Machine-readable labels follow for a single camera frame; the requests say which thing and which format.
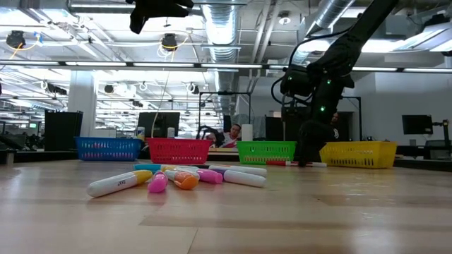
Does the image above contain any mini marker purple cap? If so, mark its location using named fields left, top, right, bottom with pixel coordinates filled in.
left=210, top=166, right=268, bottom=188

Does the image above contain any green plastic basket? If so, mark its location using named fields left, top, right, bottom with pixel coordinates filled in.
left=236, top=140, right=297, bottom=165

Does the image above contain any mini marker yellow cap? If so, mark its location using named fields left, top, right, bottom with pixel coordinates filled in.
left=160, top=164, right=198, bottom=172
left=86, top=169, right=154, bottom=198

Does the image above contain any mini marker orange cap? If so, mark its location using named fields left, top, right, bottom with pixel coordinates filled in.
left=165, top=169, right=201, bottom=191

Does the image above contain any yellow hanging cable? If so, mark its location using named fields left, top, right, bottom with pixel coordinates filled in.
left=150, top=49, right=174, bottom=138

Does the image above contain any silver spiral air duct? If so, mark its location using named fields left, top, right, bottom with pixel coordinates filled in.
left=292, top=0, right=356, bottom=68

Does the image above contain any ribbed silver air duct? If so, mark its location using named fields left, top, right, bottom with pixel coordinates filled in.
left=201, top=0, right=242, bottom=117

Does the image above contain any black partition panel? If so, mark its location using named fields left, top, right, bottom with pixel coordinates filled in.
left=264, top=116, right=354, bottom=156

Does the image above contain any white column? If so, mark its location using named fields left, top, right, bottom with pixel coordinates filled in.
left=67, top=70, right=97, bottom=138

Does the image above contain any yellow plastic basket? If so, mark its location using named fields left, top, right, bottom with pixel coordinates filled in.
left=319, top=140, right=398, bottom=169

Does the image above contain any black cabinet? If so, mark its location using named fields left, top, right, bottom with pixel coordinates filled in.
left=44, top=110, right=84, bottom=152

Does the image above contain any black monitor on arm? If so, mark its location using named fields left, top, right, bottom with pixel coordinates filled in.
left=401, top=114, right=434, bottom=135

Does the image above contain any mini marker pink cap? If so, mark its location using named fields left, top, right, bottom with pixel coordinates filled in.
left=148, top=171, right=170, bottom=193
left=176, top=166, right=224, bottom=185

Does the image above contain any grey rectangular duct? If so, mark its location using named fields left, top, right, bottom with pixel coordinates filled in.
left=384, top=13, right=424, bottom=36

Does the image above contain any white cylinder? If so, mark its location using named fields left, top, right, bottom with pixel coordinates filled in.
left=241, top=123, right=254, bottom=142

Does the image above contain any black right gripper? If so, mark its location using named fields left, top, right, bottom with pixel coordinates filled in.
left=296, top=61, right=355, bottom=167

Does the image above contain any black camera orange cable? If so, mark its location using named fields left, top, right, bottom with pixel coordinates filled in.
left=5, top=30, right=28, bottom=49

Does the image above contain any thin red Expo marker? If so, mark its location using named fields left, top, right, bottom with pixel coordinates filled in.
left=266, top=160, right=328, bottom=168

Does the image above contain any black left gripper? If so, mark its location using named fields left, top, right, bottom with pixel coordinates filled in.
left=129, top=0, right=194, bottom=35

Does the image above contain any thin marker light blue cap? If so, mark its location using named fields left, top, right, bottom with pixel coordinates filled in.
left=133, top=163, right=164, bottom=174

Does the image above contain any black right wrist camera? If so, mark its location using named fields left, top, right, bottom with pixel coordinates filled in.
left=281, top=65, right=314, bottom=99

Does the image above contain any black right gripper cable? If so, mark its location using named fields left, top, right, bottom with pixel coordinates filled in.
left=270, top=28, right=354, bottom=107

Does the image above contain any blue plastic basket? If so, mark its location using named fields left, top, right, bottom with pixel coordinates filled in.
left=75, top=136, right=143, bottom=162

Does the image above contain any black camera yellow cable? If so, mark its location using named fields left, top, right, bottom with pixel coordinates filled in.
left=160, top=32, right=179, bottom=53

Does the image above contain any black desk monitor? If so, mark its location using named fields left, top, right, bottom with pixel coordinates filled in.
left=136, top=111, right=182, bottom=139

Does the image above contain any red plastic basket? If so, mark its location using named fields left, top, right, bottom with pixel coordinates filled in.
left=146, top=138, right=213, bottom=165

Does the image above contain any person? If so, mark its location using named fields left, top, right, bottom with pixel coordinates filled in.
left=206, top=123, right=244, bottom=148
left=330, top=111, right=342, bottom=140

